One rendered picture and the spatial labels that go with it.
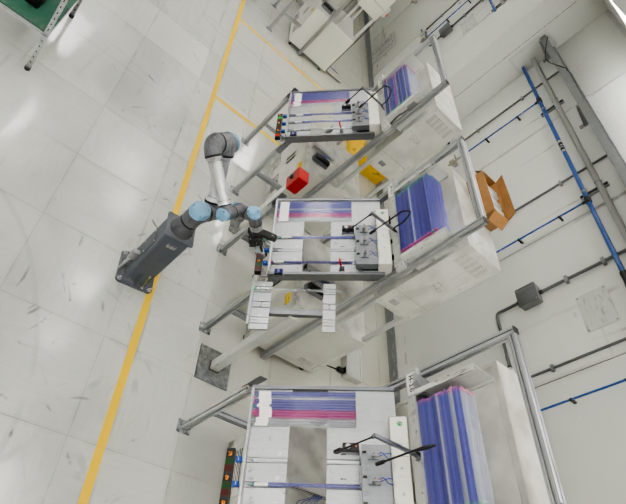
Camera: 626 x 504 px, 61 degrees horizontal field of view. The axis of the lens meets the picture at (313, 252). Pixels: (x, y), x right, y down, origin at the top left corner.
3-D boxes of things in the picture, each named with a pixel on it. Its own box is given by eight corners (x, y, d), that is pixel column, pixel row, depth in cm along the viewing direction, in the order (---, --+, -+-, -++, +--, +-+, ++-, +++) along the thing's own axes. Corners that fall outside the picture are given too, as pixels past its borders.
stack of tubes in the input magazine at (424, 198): (401, 251, 308) (438, 228, 293) (394, 195, 343) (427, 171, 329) (415, 262, 314) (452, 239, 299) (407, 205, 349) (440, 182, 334)
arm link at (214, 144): (208, 130, 281) (229, 221, 287) (222, 130, 290) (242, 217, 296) (193, 135, 287) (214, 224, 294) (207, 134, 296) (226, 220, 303)
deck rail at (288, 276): (268, 280, 326) (267, 273, 321) (268, 278, 327) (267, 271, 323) (384, 280, 322) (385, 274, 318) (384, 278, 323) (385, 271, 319)
